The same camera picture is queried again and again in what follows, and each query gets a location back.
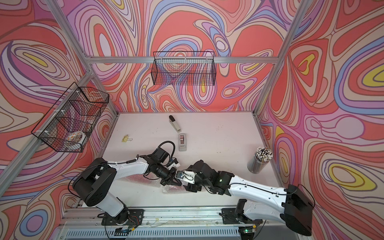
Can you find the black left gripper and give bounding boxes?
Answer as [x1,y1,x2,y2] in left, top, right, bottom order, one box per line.
[154,164,183,187]

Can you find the clear bubble wrap sheet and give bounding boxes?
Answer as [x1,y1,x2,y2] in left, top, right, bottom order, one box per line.
[123,175,162,188]

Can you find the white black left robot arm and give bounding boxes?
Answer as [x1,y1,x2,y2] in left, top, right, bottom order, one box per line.
[73,154,182,225]

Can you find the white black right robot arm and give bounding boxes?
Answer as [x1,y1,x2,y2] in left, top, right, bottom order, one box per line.
[177,160,315,237]

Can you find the cup of pens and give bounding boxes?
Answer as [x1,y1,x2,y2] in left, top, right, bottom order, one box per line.
[247,147,273,174]

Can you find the yellow binder clip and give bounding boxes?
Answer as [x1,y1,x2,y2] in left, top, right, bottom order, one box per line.
[122,135,133,143]

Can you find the patterned bowl in basket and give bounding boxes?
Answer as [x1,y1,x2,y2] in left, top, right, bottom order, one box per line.
[64,131,86,149]

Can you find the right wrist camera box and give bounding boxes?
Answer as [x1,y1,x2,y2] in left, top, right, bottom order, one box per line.
[176,171,196,184]

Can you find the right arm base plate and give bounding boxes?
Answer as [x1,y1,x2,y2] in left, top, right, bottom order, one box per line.
[219,208,264,226]

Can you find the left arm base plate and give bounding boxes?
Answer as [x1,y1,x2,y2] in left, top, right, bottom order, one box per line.
[102,209,145,227]

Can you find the black wire basket back wall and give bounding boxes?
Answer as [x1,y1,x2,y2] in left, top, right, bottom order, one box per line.
[151,51,217,87]

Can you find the black wire basket wall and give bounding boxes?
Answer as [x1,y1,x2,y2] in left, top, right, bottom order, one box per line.
[151,51,217,87]
[31,83,110,153]

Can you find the black wire basket left wall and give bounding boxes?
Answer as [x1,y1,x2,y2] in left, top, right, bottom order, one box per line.
[31,83,110,153]

